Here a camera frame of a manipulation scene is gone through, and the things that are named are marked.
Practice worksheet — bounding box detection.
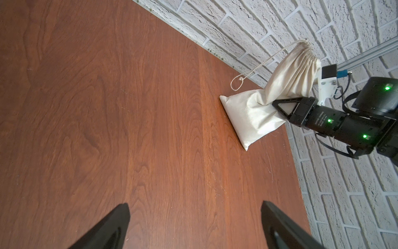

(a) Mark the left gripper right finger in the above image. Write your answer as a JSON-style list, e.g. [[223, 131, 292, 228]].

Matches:
[[261, 201, 324, 249]]

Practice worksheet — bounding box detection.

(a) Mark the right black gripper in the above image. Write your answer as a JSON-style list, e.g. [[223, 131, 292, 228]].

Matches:
[[272, 97, 389, 156]]

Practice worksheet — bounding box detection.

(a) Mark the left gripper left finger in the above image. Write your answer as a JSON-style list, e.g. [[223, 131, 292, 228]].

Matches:
[[69, 203, 131, 249]]

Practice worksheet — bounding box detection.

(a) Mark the cream cloth drawstring bag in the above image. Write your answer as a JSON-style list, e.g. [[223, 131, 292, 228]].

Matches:
[[219, 39, 321, 150]]

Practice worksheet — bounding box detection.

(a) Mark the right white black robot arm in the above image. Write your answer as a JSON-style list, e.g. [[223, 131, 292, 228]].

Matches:
[[272, 77, 398, 165]]

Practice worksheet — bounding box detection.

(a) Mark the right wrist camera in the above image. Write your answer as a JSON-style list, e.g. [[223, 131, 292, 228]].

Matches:
[[317, 64, 350, 106]]

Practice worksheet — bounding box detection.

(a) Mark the right aluminium corner post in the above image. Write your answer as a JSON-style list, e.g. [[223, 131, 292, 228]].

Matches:
[[337, 40, 398, 71]]

